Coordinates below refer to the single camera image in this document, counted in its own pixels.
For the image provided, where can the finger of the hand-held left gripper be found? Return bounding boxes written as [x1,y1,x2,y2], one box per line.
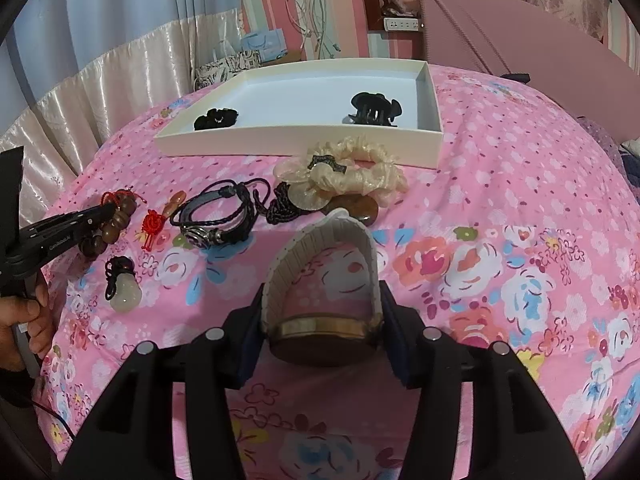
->
[22,219,103,268]
[19,203,117,241]

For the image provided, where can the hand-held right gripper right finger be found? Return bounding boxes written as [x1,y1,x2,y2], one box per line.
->
[380,280,586,480]

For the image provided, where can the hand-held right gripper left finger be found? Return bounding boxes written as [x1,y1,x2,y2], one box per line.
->
[60,287,266,480]

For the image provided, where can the brown wooden bead bracelet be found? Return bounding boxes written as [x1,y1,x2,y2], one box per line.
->
[79,189,151,261]

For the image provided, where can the white strap wristwatch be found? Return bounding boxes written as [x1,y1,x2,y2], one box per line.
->
[262,209,386,368]

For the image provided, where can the beige and dark bead bracelet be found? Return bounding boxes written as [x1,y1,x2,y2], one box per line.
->
[305,136,407,208]

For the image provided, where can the white shallow tray box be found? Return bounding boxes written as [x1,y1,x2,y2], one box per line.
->
[152,59,446,170]

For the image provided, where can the person's left hand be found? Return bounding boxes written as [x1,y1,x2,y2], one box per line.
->
[0,282,55,372]

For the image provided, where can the red knot charm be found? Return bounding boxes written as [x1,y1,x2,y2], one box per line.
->
[136,210,169,252]

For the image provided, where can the jade gourd pendant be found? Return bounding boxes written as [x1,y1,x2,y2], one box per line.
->
[104,256,144,314]

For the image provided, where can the amber gold pendant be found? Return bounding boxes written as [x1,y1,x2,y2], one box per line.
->
[161,191,189,222]

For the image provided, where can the cream satin curtain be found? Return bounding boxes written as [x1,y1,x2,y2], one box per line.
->
[0,7,242,188]

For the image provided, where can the brown stone pendant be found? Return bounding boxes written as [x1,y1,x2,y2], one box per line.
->
[330,195,381,224]

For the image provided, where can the pink floral bedsheet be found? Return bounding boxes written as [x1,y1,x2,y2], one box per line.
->
[39,62,640,480]

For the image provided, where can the black white floral bag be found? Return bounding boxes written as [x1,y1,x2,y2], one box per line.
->
[194,50,264,92]

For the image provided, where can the black hair claw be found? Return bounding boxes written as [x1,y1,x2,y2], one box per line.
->
[342,91,403,128]

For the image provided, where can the blue gift bag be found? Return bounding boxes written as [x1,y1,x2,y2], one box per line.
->
[241,30,289,66]

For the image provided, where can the white power strip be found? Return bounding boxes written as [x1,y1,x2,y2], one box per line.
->
[382,16,426,32]

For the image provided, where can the pink board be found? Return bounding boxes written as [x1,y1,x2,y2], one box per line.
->
[417,0,640,107]

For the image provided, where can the shell pendant black cord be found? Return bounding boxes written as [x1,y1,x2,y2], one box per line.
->
[265,180,332,226]

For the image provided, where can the black bead bracelet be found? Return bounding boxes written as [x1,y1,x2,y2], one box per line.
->
[193,108,240,132]

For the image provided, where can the black cable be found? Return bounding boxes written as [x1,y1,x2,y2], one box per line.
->
[31,399,77,442]

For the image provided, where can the sheer peach hair tie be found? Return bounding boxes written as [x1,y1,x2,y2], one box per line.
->
[274,158,316,184]

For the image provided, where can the hanging charger cables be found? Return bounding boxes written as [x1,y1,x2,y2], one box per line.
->
[284,0,342,62]

